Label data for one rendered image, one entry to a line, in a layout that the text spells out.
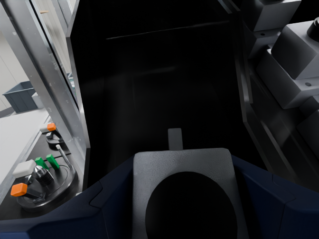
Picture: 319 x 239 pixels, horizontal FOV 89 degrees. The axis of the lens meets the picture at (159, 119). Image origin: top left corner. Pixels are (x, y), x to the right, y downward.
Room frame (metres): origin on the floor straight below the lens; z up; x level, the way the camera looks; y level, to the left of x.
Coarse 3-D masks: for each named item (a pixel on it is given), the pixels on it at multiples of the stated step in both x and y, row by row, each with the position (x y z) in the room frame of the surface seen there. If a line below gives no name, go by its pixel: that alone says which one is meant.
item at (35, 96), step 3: (69, 78) 1.46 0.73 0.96; (72, 78) 1.45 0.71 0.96; (72, 81) 1.42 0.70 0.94; (72, 84) 1.41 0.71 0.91; (36, 93) 1.17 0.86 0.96; (33, 96) 1.12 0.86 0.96; (36, 96) 1.12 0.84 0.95; (33, 99) 1.12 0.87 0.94; (36, 99) 1.12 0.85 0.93; (39, 99) 1.13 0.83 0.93; (36, 102) 1.12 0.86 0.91; (39, 102) 1.12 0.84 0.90; (39, 105) 1.12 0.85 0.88; (42, 105) 1.12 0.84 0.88; (39, 108) 1.12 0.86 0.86
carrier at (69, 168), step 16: (32, 160) 0.40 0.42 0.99; (48, 160) 0.34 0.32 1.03; (64, 160) 0.40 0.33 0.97; (16, 176) 0.35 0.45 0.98; (32, 176) 0.32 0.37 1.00; (48, 176) 0.30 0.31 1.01; (64, 176) 0.31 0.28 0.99; (80, 176) 0.32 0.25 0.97; (48, 192) 0.27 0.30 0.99; (64, 192) 0.26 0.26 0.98; (80, 192) 0.27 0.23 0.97; (0, 208) 0.26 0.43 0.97; (16, 208) 0.25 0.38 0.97; (32, 208) 0.23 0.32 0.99; (48, 208) 0.24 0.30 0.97
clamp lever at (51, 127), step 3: (51, 123) 0.47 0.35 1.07; (48, 126) 0.46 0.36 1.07; (51, 126) 0.46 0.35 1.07; (54, 126) 0.46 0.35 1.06; (48, 129) 0.45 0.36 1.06; (51, 129) 0.46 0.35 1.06; (54, 129) 0.46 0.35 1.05; (54, 132) 0.47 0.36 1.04; (57, 132) 0.47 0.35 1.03; (57, 135) 0.48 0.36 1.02; (60, 135) 0.48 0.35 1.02
